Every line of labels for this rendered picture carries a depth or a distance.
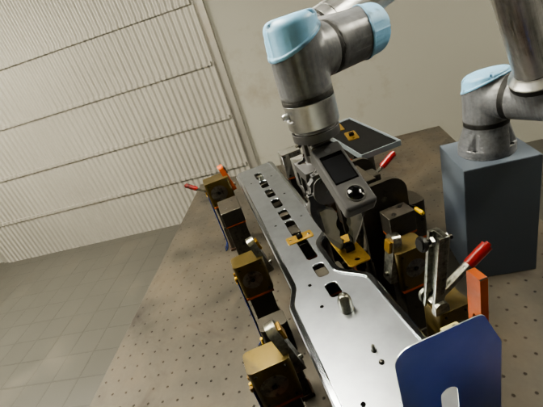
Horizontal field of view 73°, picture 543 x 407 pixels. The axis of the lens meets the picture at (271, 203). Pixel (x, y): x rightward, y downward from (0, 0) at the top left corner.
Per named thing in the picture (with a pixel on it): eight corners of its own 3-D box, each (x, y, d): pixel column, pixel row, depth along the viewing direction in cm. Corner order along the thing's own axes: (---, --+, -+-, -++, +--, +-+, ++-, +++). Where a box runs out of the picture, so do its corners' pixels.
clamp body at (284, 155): (296, 217, 185) (276, 151, 168) (318, 208, 186) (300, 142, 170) (301, 224, 179) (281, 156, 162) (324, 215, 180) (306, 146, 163)
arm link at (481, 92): (477, 108, 111) (475, 62, 105) (525, 111, 100) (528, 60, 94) (452, 123, 106) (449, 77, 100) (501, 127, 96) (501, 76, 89)
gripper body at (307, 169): (340, 178, 65) (325, 112, 60) (364, 196, 57) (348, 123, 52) (300, 194, 64) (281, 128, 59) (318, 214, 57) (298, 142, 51)
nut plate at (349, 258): (329, 242, 66) (328, 237, 66) (348, 234, 66) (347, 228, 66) (350, 268, 59) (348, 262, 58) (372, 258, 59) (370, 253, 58)
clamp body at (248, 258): (256, 341, 124) (220, 262, 108) (288, 328, 125) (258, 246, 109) (260, 357, 118) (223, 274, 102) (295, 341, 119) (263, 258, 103)
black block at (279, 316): (277, 395, 105) (245, 323, 91) (309, 381, 106) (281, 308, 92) (283, 412, 100) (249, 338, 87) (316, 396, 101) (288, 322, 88)
